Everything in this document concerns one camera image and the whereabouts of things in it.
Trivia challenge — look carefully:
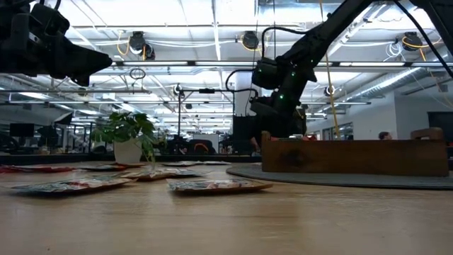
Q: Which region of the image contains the yellow hanging cable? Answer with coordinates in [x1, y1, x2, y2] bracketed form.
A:
[318, 0, 341, 140]

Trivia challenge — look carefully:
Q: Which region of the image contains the green potted plant white pot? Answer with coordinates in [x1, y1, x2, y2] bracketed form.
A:
[91, 111, 167, 167]

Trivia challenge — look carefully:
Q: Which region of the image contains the wooden compartment tray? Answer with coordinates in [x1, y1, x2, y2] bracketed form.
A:
[260, 127, 449, 177]

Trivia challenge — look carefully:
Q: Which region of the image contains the round grey woven mat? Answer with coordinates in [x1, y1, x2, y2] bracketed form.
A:
[225, 165, 453, 191]

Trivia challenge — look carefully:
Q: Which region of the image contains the dark wall screen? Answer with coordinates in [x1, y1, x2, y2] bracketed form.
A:
[427, 111, 453, 142]

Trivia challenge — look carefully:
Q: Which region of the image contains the black hanging cable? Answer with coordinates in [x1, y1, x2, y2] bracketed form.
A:
[272, 0, 277, 57]

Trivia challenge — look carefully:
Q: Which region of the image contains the hanging coiled cable loop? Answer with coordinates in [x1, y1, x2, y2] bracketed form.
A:
[129, 67, 147, 81]

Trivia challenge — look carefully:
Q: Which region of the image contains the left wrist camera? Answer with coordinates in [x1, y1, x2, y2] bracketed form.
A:
[28, 2, 71, 37]

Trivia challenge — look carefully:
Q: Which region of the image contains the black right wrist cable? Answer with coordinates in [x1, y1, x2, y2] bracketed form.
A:
[260, 25, 309, 60]

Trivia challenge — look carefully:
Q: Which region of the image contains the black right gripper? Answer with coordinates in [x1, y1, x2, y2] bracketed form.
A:
[249, 95, 309, 140]

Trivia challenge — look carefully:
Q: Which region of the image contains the black gantry frame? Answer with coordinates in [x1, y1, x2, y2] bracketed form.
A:
[178, 88, 236, 137]

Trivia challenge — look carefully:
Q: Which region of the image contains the small black monitor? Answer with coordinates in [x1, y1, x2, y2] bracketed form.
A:
[9, 123, 35, 139]

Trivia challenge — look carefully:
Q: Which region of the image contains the black office chair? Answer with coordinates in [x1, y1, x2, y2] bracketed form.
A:
[186, 138, 217, 156]

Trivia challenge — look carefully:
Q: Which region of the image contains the black cabinet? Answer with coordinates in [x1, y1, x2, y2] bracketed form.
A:
[232, 115, 263, 156]

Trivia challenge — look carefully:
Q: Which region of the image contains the long ceiling light bar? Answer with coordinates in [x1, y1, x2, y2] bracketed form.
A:
[6, 100, 372, 106]
[112, 60, 453, 68]

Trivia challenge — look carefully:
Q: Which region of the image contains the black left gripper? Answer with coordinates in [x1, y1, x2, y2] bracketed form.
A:
[13, 26, 113, 87]

